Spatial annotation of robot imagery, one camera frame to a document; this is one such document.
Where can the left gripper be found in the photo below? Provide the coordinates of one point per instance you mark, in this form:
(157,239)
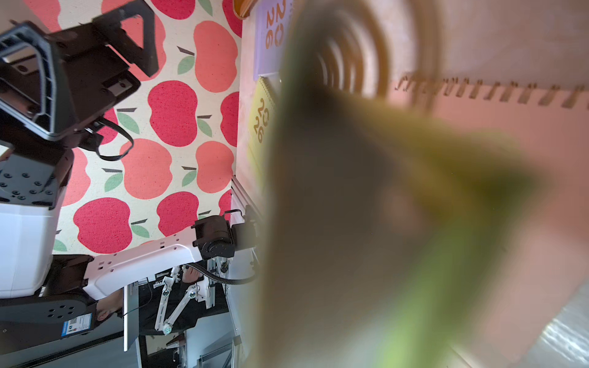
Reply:
(56,88)

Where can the green calendar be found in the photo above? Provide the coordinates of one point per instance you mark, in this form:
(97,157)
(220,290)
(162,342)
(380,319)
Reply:
(260,127)
(383,227)

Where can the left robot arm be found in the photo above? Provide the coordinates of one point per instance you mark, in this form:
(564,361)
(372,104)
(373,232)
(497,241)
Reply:
(119,129)

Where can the wooden tiered shelf rack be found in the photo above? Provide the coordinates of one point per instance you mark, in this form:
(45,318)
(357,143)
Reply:
(242,8)

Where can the purple calendar near shelf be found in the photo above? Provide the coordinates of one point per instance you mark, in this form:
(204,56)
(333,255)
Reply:
(273,19)

